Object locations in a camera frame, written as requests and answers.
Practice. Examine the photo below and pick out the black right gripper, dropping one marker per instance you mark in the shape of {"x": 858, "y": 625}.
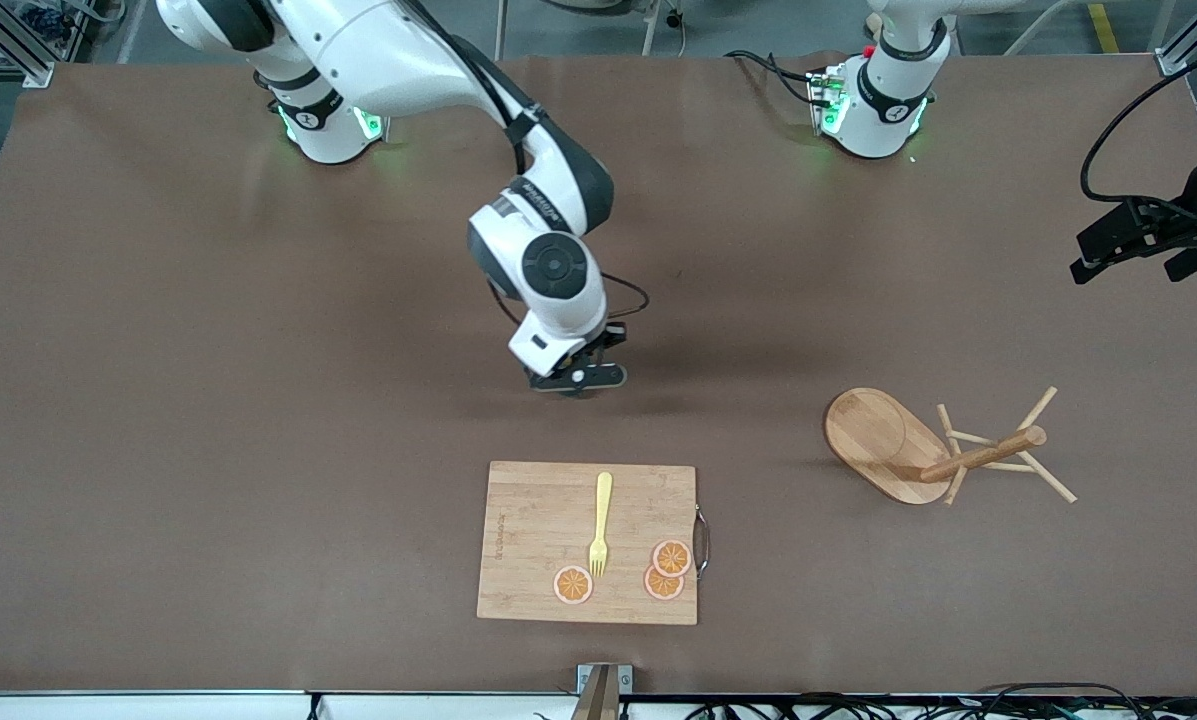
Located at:
{"x": 612, "y": 338}

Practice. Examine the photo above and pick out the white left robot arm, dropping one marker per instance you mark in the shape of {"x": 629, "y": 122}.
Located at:
{"x": 888, "y": 100}

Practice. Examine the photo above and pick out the wooden mug tree rack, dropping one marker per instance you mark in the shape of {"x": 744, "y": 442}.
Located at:
{"x": 878, "y": 440}

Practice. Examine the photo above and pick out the yellow plastic fork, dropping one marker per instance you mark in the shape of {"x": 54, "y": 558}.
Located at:
{"x": 603, "y": 500}

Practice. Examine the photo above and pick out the orange slice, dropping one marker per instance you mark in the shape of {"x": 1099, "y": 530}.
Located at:
{"x": 672, "y": 557}
{"x": 660, "y": 589}
{"x": 573, "y": 585}

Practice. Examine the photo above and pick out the metal table edge bracket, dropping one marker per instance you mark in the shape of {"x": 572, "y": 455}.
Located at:
{"x": 603, "y": 690}

